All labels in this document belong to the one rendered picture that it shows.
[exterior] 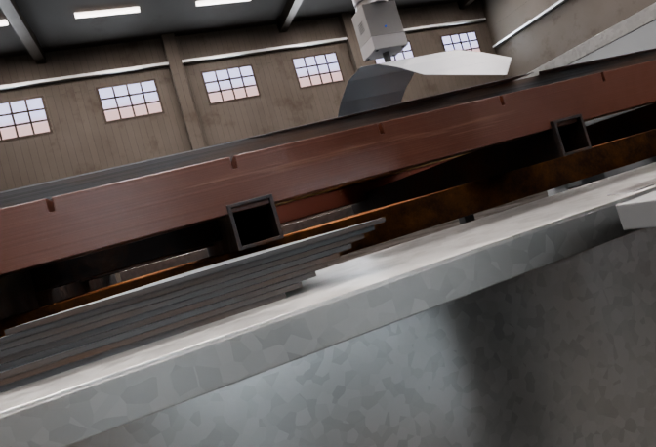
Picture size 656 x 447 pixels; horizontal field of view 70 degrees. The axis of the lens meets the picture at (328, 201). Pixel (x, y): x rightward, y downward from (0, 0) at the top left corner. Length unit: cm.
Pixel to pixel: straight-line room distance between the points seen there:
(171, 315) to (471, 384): 34
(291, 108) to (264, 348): 1190
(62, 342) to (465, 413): 40
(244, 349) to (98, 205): 26
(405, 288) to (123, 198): 30
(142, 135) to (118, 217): 1106
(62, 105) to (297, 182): 1145
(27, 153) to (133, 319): 1141
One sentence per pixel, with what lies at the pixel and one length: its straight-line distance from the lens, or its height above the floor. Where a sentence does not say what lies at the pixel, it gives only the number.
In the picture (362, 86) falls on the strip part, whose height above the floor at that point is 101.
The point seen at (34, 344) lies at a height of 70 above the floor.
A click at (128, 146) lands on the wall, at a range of 1151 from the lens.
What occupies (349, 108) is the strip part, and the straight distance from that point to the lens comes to 118.
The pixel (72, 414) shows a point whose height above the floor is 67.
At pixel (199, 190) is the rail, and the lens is 51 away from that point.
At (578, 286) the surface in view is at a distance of 65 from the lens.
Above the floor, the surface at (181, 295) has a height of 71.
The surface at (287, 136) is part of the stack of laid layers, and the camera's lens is 58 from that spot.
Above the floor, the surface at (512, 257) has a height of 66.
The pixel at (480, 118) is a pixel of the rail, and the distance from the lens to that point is 64.
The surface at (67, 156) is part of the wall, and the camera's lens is 1160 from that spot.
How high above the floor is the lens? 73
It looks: 2 degrees up
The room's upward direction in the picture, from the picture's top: 16 degrees counter-clockwise
